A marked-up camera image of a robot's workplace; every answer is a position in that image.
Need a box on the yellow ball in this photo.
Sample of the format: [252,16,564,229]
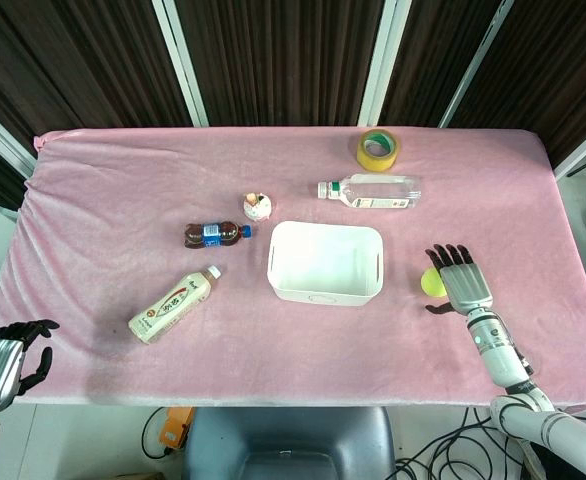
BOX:
[420,267,448,300]

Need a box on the yellow tape roll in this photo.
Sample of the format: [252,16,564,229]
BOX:
[356,128,402,172]

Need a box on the pink tablecloth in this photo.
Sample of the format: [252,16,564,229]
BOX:
[0,126,586,409]

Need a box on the small cupcake toy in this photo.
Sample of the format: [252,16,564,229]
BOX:
[242,191,273,222]

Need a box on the orange power strip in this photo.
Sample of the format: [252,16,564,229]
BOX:
[158,406,195,445]

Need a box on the white plastic bin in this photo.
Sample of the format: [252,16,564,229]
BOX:
[267,220,385,308]

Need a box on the beige milk tea bottle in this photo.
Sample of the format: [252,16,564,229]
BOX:
[127,265,223,346]

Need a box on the small cola bottle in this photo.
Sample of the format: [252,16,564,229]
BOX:
[183,221,253,250]

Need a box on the clear water bottle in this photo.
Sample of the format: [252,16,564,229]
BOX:
[317,173,423,211]

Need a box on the black cable bundle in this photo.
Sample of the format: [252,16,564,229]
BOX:
[382,405,534,480]

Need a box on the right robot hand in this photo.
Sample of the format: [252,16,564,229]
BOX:
[424,243,495,317]

